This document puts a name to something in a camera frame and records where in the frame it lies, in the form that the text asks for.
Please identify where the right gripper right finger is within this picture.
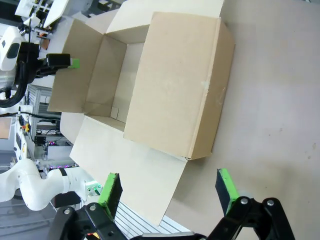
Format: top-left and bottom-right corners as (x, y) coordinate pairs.
(207, 168), (296, 240)

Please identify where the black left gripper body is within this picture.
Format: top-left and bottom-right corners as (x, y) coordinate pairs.
(18, 41), (41, 85)

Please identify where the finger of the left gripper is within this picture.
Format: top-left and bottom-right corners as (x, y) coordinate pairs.
(35, 65), (60, 79)
(46, 53), (81, 69)

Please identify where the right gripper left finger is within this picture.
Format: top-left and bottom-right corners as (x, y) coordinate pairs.
(51, 172), (127, 240)

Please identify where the brown cardboard box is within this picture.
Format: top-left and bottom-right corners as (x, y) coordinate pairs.
(46, 0), (237, 227)

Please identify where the grey metal equipment rack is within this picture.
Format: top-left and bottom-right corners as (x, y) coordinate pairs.
(27, 84), (76, 173)

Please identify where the white desk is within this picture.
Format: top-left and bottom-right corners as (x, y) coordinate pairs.
(14, 0), (70, 29)

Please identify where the black left arm cable bundle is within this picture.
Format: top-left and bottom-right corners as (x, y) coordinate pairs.
(0, 61), (29, 109)

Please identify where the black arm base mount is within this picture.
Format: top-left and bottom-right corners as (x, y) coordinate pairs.
(53, 191), (81, 209)

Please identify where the aluminium table frame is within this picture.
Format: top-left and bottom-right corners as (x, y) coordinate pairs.
(109, 199), (201, 240)

